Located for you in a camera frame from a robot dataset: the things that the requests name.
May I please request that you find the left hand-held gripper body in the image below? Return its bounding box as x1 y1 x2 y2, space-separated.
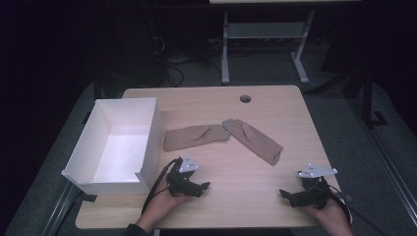
165 152 205 199

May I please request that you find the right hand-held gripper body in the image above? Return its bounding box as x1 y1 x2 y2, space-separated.
291 162 338 210

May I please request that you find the white storage box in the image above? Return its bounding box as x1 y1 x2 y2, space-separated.
61 96 164 197

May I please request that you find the person's right hand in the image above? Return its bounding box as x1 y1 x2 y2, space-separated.
300 196 354 230

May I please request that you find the dark metal stand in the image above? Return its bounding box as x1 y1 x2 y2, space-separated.
304 63 389 130

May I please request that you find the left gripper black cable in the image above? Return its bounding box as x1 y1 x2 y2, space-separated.
141 157 183 214

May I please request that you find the metal floor rail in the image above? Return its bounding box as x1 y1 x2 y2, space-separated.
40 180 84 236
346 96 417 228

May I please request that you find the tangle of floor cables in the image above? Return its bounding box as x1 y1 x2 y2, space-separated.
151 33 224 88

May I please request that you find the white metal table frame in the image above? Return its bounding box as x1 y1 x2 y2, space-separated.
220 9 317 86

